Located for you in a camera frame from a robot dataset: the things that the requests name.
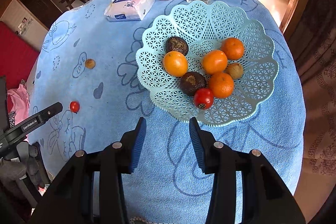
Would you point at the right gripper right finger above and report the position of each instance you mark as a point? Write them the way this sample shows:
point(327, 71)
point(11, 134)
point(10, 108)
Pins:
point(266, 198)

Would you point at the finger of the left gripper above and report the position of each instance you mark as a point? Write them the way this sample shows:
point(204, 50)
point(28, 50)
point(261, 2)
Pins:
point(40, 118)

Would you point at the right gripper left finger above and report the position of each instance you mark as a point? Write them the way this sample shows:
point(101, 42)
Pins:
point(88, 189)

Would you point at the red cherry tomato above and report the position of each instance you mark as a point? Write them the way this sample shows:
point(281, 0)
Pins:
point(74, 107)
point(203, 98)

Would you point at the tan longan fruit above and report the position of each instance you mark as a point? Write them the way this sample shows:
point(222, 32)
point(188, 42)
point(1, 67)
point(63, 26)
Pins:
point(90, 63)

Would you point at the small mandarin orange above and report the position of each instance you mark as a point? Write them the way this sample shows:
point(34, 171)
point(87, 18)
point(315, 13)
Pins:
point(233, 48)
point(221, 84)

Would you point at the yellowish brown longan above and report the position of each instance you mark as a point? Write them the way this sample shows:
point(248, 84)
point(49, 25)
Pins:
point(235, 70)

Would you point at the large orange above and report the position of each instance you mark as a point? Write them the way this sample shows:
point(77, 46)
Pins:
point(214, 61)

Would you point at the oval orange citrus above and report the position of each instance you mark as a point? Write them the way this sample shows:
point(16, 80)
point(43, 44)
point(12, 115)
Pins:
point(175, 63)

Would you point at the dark brown water chestnut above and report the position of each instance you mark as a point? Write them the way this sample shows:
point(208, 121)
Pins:
point(175, 43)

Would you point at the grey gloved left hand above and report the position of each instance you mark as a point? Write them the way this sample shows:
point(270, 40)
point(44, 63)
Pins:
point(13, 171)

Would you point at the pink cloth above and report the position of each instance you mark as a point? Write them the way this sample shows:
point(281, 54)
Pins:
point(18, 105)

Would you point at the tissue pack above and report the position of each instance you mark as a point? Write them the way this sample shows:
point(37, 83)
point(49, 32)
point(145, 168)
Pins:
point(128, 10)

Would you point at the patterned curtain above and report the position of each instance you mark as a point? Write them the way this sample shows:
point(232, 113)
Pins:
point(314, 56)

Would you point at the teal lattice fruit basket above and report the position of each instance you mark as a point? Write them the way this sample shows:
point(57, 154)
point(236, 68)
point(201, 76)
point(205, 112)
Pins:
point(204, 27)

